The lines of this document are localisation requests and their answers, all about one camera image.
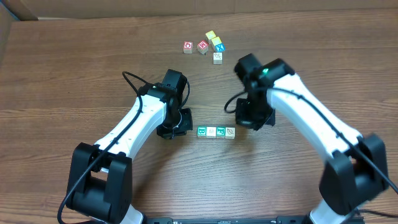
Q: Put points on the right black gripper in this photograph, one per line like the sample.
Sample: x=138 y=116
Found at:
x=252 y=116

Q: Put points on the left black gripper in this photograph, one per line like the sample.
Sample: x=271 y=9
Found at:
x=179 y=125

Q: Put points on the white leaf wooden block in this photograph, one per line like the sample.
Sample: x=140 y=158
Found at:
x=230 y=133

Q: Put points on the white swirl wooden block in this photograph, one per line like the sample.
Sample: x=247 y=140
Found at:
x=210 y=132

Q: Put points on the green picture wooden block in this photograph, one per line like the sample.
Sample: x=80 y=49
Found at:
x=220 y=132

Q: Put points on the red letter wooden block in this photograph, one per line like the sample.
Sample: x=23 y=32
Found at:
x=203 y=47

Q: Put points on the yellow wooden block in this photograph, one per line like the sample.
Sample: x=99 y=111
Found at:
x=215 y=41
x=201 y=131
x=210 y=35

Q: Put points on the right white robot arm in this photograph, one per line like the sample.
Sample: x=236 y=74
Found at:
x=355 y=166

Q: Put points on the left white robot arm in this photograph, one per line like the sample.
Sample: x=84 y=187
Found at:
x=100 y=178

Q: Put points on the white drawing wooden block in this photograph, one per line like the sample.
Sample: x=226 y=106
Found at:
x=217 y=58

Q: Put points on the blue X wooden block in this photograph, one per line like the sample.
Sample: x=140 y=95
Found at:
x=219 y=48

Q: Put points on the red circle wooden block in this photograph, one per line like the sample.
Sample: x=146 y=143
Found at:
x=188 y=47

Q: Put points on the yellow top wooden block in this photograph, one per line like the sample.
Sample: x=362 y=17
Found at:
x=210 y=35

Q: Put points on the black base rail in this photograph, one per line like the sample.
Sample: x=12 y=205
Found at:
x=278 y=220

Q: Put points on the cardboard box wall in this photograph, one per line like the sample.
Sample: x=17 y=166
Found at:
x=83 y=9

